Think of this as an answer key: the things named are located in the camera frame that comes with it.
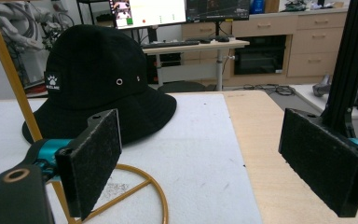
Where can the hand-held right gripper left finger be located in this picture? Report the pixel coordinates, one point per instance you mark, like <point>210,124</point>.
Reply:
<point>88,161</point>

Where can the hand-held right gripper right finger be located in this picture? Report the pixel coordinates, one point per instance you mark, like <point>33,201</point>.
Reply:
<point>320,158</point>

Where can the black bucket hat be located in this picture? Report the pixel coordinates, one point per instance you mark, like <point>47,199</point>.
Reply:
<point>96,77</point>

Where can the grey device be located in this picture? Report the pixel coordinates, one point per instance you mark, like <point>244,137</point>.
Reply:
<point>321,87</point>

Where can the white table mat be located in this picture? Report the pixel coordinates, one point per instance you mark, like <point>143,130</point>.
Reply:
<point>186,149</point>

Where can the light wooden drawer cabinet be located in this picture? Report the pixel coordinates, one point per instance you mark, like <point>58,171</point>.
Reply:
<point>317,40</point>

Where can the yellow metal hat stand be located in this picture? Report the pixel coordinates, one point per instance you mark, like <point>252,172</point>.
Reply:
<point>10,72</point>

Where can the black round stool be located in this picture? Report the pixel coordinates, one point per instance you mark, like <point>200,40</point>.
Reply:
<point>181,87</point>

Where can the black built-in oven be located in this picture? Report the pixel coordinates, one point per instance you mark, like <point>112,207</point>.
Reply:
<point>259,54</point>

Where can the black keyboard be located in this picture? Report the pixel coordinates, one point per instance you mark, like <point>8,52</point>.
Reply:
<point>171,44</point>

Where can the black computer mouse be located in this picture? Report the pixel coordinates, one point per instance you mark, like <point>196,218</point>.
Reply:
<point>223,39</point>

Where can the light wooden desk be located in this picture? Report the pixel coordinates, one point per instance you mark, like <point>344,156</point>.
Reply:
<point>199,47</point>

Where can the blue container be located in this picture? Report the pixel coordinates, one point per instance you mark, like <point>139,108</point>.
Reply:
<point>257,6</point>

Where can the computer monitor with bright screen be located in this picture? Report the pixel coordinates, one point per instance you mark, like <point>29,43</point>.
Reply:
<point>155,11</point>

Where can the computer monitor with dark screen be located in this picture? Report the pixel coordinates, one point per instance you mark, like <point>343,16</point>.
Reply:
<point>217,9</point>

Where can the black aluminium frame post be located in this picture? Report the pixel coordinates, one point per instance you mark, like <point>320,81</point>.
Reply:
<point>352,53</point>

